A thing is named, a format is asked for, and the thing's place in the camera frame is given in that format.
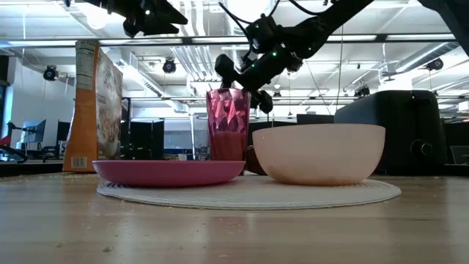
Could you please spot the red faceted plastic tumbler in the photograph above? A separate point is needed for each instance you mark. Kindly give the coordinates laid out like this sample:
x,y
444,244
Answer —
x,y
227,121

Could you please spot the black two-slot toaster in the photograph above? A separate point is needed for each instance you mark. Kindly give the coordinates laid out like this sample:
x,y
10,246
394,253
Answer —
x,y
410,121

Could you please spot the orange pumpkin cereal box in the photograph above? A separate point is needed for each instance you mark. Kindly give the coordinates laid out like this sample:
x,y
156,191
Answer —
x,y
88,110

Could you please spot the grey desk monitor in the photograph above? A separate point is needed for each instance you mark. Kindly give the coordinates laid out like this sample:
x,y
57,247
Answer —
x,y
34,130

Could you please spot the black cabinet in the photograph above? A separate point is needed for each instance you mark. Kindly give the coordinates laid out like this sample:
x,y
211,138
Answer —
x,y
146,139

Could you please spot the white round plate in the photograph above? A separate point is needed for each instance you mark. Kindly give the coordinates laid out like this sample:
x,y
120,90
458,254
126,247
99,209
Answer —
x,y
256,196

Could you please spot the silver ceiling duct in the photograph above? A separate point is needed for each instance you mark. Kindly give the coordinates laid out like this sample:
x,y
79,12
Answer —
x,y
421,56

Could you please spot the peach plastic bowl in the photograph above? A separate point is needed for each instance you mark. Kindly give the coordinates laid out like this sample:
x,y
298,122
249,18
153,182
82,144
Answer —
x,y
318,154

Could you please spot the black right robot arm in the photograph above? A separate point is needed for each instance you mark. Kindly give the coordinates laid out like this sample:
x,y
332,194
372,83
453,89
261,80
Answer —
x,y
329,20

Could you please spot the magenta plastic plate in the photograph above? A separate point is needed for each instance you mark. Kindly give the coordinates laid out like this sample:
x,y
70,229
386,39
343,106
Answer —
x,y
165,172

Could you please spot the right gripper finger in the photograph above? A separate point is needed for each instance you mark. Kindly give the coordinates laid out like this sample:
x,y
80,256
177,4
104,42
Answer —
x,y
225,69
265,102

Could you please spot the black ceiling spotlight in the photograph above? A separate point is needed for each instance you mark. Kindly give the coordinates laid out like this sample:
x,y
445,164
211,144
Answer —
x,y
435,64
169,66
50,73

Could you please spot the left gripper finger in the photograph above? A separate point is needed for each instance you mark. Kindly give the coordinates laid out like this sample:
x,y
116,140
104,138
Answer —
x,y
165,16

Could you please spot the clear glass tumbler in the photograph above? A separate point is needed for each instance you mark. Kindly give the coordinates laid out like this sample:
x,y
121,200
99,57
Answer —
x,y
199,139

